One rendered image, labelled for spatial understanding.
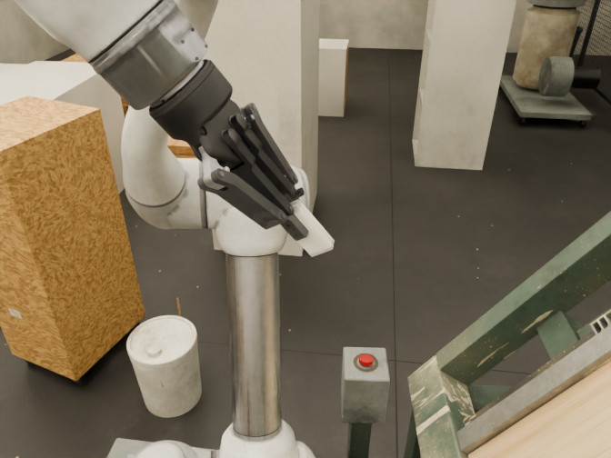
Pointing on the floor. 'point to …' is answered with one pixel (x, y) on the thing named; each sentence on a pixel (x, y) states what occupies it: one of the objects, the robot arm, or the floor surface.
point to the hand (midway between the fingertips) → (305, 229)
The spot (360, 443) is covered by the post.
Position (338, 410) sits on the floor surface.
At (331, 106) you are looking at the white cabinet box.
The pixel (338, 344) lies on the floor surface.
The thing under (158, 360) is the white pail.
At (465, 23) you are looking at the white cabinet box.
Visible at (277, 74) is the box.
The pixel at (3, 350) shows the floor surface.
